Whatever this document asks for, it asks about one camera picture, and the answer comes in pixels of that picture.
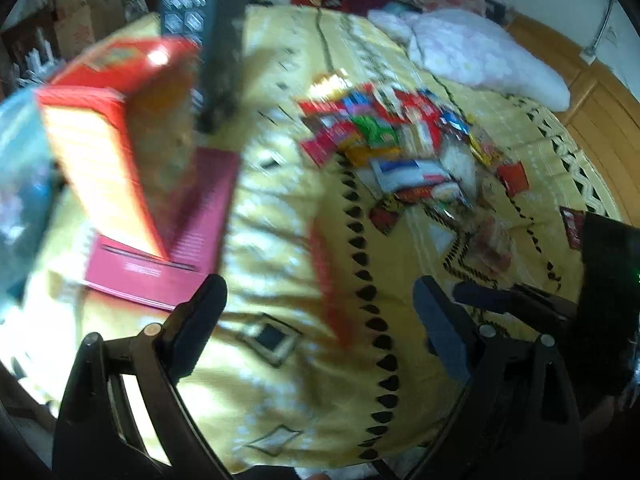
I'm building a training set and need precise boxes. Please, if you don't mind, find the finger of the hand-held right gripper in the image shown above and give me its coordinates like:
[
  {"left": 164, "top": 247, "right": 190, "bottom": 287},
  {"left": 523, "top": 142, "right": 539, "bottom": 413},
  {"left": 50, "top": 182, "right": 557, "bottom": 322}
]
[{"left": 452, "top": 280, "right": 582, "bottom": 322}]

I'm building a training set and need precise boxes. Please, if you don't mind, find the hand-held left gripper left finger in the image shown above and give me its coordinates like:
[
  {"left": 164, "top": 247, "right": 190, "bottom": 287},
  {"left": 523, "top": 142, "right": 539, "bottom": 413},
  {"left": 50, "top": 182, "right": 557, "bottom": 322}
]
[{"left": 52, "top": 274, "right": 233, "bottom": 480}]

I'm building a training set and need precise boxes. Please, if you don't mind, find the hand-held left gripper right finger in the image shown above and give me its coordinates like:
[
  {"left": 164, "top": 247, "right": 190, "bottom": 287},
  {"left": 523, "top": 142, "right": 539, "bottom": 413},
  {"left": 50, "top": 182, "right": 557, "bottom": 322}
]
[{"left": 410, "top": 276, "right": 583, "bottom": 480}]

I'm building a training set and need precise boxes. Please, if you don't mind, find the pile of colourful snack packets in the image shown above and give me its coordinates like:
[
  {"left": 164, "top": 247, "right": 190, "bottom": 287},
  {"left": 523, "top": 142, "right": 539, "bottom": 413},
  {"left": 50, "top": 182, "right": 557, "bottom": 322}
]
[{"left": 297, "top": 74, "right": 532, "bottom": 273}]

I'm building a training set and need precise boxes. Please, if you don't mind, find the round glass bowl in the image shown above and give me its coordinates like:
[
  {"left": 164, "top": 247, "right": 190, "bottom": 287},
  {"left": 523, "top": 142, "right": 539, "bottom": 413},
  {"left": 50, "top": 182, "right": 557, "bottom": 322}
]
[{"left": 0, "top": 89, "right": 67, "bottom": 302}]

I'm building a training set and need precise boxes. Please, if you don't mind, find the dark red snack packet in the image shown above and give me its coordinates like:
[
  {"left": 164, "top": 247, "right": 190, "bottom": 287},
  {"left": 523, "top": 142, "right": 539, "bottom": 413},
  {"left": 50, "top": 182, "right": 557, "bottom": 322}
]
[{"left": 559, "top": 206, "right": 587, "bottom": 252}]

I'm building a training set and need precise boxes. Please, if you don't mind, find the magenta flat box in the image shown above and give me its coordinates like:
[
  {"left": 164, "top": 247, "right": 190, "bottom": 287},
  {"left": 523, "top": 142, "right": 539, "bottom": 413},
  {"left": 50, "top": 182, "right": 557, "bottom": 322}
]
[{"left": 84, "top": 146, "right": 242, "bottom": 312}]

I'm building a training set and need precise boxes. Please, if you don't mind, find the yellow patterned blanket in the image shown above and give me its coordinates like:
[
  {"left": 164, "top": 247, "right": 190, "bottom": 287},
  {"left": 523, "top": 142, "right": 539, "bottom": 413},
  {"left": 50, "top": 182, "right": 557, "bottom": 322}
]
[{"left": 20, "top": 5, "right": 623, "bottom": 473}]

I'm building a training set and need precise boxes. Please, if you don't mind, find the wooden bed headboard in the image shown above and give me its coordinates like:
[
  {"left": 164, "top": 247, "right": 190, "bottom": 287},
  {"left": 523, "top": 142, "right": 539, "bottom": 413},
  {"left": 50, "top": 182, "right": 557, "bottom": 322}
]
[{"left": 505, "top": 14, "right": 640, "bottom": 223}]

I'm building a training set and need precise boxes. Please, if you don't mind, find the large red carton box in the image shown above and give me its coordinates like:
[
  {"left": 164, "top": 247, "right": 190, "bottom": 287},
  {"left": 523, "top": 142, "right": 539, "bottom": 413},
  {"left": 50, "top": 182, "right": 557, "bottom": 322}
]
[{"left": 37, "top": 37, "right": 202, "bottom": 262}]

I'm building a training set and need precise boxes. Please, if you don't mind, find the white pillow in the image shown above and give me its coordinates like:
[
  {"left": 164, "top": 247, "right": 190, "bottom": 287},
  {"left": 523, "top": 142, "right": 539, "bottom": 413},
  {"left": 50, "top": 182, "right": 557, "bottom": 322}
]
[{"left": 369, "top": 9, "right": 572, "bottom": 112}]

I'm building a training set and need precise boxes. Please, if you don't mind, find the black printed box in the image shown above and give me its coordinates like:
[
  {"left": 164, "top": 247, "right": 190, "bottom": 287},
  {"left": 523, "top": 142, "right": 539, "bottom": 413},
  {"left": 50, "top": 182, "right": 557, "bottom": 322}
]
[{"left": 159, "top": 0, "right": 249, "bottom": 133}]

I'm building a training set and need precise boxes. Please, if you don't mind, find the large cardboard box red print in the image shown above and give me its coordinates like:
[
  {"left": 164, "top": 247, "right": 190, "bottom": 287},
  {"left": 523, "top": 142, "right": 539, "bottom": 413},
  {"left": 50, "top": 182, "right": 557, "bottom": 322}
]
[{"left": 52, "top": 0, "right": 132, "bottom": 56}]

